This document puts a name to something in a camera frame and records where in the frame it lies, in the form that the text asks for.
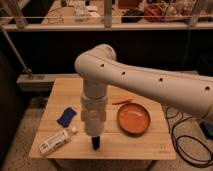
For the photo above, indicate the orange bowl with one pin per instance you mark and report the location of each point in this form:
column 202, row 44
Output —
column 133, row 118

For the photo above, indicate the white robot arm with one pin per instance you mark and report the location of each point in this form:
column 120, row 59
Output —
column 192, row 94

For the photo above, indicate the dark box on floor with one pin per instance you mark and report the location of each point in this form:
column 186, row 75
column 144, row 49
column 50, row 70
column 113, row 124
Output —
column 207, row 130

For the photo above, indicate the orange carrot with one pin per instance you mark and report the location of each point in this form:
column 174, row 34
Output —
column 122, row 100

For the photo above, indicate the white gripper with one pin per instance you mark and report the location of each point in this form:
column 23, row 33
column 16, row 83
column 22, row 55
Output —
column 90, row 105

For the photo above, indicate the blue sponge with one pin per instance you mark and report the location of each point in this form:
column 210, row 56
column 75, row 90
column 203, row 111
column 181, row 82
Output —
column 66, row 118

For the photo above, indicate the white plastic bottle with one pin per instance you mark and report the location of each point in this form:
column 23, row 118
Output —
column 57, row 140

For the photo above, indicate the wooden table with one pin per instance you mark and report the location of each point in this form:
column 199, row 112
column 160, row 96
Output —
column 154, row 144

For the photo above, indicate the grey metal rail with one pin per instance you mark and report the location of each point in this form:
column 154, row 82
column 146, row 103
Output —
column 26, row 69

